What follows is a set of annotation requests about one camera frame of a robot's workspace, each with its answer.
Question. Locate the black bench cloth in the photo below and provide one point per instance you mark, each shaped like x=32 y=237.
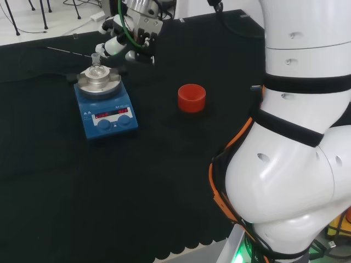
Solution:
x=123 y=186

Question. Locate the thin glass rod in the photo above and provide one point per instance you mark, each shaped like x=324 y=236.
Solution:
x=65 y=51

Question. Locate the black blue usb connector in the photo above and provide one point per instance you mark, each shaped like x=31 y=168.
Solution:
x=255 y=88

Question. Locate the white power strip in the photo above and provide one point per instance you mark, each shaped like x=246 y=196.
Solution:
x=98 y=16

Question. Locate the yellow stop button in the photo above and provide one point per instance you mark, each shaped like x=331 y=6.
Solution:
x=340 y=227

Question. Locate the black tripod leg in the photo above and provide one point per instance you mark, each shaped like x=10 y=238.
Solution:
x=12 y=19
x=44 y=16

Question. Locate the clear round-bottom glass flask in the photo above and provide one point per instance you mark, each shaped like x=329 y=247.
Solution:
x=96 y=71

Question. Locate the red ribbed plastic cup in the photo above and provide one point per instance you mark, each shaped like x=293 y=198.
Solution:
x=192 y=102

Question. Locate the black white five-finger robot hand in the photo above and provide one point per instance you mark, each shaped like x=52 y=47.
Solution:
x=113 y=45

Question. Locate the silver usb plug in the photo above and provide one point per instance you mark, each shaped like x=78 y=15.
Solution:
x=331 y=244

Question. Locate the heater with blue base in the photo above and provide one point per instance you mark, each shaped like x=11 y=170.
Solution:
x=109 y=128

